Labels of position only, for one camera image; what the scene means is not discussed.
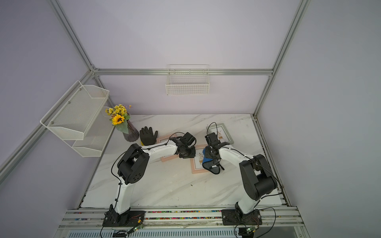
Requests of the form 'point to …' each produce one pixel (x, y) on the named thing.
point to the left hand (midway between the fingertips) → (192, 156)
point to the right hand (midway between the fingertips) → (211, 155)
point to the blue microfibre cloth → (210, 164)
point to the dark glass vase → (133, 134)
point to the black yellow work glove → (147, 136)
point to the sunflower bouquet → (119, 116)
